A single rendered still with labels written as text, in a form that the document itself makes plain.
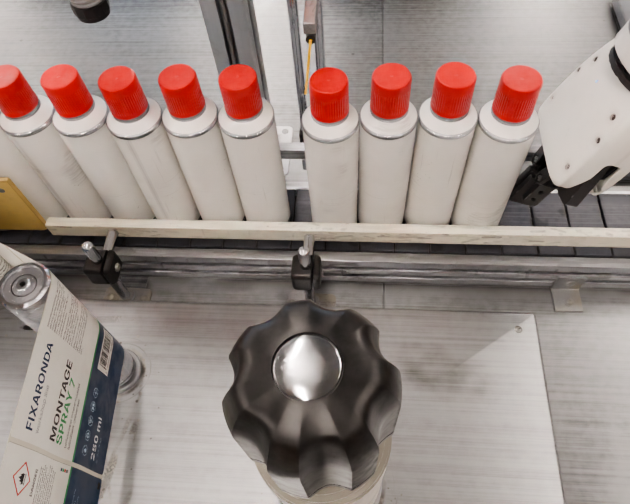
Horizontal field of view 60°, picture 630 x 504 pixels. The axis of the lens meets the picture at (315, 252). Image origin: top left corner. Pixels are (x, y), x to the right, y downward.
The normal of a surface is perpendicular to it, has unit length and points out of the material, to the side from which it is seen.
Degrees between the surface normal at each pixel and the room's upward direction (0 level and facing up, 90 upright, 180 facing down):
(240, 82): 2
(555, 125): 69
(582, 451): 0
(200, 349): 0
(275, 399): 13
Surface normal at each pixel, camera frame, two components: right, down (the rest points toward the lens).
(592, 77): -0.94, -0.27
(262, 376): -0.23, -0.47
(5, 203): -0.06, 0.86
